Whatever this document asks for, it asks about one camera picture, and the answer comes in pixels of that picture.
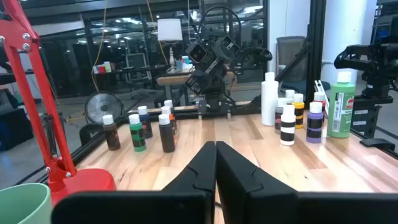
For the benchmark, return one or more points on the black frame clamp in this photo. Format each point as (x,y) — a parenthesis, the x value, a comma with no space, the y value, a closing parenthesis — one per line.
(377,143)

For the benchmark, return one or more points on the coloured box stack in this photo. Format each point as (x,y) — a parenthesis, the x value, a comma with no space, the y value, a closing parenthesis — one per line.
(102,68)

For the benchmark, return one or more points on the orange paint bottle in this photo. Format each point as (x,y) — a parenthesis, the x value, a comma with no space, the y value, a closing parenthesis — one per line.
(165,109)

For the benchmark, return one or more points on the red paint bottle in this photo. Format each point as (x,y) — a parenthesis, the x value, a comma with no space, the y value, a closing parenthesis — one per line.
(319,96)

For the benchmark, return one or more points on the dark storage bin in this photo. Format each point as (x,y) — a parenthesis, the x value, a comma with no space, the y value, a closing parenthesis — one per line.
(14,127)

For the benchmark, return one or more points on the dark blue paint bottle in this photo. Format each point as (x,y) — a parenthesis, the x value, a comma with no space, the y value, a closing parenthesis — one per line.
(146,126)

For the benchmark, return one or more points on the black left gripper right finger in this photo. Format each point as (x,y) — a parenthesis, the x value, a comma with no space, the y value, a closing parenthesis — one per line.
(264,205)

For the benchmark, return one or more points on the black background robot arm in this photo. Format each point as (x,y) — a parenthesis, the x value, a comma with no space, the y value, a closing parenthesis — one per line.
(373,56)

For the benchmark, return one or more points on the large green paint bottle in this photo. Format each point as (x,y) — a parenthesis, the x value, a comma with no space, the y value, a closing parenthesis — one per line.
(341,109)

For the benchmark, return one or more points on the dark green paint bottle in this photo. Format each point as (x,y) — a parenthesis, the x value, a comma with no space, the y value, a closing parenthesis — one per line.
(168,103)

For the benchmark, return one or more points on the dark brown paint bottle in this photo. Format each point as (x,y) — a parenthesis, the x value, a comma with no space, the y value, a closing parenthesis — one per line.
(167,137)

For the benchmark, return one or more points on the large white paint bottle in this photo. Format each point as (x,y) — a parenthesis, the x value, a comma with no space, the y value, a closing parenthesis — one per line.
(269,102)

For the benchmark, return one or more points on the white metal bracket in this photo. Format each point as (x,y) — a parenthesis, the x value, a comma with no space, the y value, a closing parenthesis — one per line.
(320,88)

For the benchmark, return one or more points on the black upright frame post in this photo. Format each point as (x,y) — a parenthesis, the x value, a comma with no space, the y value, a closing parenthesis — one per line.
(315,46)

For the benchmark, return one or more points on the yellow paint bottle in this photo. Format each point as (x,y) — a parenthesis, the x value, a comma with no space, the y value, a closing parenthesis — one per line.
(299,112)

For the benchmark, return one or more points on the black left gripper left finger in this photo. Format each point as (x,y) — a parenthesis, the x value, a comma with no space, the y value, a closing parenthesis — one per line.
(186,205)

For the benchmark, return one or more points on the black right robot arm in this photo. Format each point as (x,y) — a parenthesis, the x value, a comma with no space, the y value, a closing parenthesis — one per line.
(217,104)

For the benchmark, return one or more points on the red desk lamp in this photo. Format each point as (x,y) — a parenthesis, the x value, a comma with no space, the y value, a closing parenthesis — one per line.
(40,102)

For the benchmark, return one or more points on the white paint bottle black label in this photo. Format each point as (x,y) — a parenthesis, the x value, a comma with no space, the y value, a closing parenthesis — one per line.
(288,127)

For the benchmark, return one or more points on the black floor fan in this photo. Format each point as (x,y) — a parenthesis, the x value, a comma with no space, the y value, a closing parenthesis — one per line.
(104,107)

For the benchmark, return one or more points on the purple paint bottle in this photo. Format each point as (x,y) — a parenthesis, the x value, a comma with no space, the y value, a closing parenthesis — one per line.
(314,124)

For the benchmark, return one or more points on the white table lamp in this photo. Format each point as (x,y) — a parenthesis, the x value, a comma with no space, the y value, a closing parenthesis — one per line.
(169,29)

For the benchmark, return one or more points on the green cup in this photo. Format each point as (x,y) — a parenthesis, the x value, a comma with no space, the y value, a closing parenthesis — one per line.
(21,205)

